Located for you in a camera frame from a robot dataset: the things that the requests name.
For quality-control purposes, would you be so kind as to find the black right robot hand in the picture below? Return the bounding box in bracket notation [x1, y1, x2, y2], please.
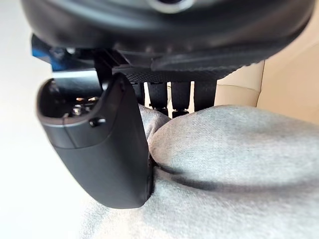
[20, 0, 317, 209]

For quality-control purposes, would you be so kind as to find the grey fabric cushion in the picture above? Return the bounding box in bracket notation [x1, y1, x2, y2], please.
[79, 103, 319, 239]

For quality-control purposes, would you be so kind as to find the beige leather sofa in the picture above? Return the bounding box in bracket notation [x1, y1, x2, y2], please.
[213, 23, 319, 125]

